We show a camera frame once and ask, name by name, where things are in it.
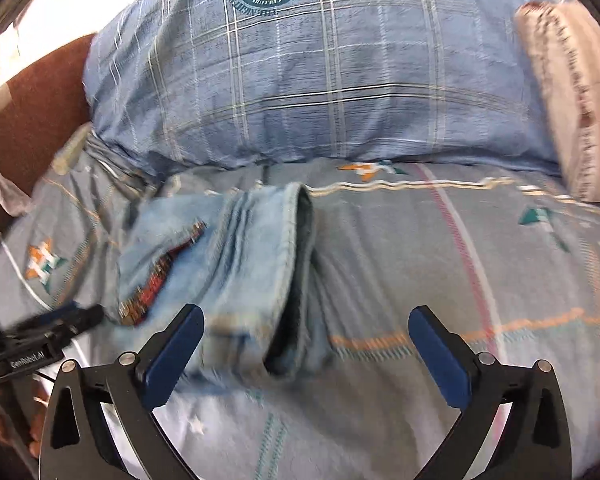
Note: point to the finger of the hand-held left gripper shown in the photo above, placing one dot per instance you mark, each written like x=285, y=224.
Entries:
x=70, y=319

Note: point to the beige striped pillow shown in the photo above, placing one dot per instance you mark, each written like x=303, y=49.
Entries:
x=575, y=100

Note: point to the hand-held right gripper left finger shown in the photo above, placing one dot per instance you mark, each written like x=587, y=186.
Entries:
x=174, y=362

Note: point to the light blue denim pants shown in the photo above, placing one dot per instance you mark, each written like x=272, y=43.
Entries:
x=250, y=260

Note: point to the grey-blue printed bed sheet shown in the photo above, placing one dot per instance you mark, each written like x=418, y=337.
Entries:
x=430, y=260

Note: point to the brown headboard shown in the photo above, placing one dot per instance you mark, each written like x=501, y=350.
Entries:
x=40, y=120

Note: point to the blue plaid pillow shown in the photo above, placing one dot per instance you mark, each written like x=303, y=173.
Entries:
x=330, y=75

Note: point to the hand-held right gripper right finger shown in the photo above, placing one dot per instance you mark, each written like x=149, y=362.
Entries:
x=441, y=362

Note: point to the person's left hand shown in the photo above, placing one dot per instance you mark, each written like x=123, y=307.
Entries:
x=37, y=420

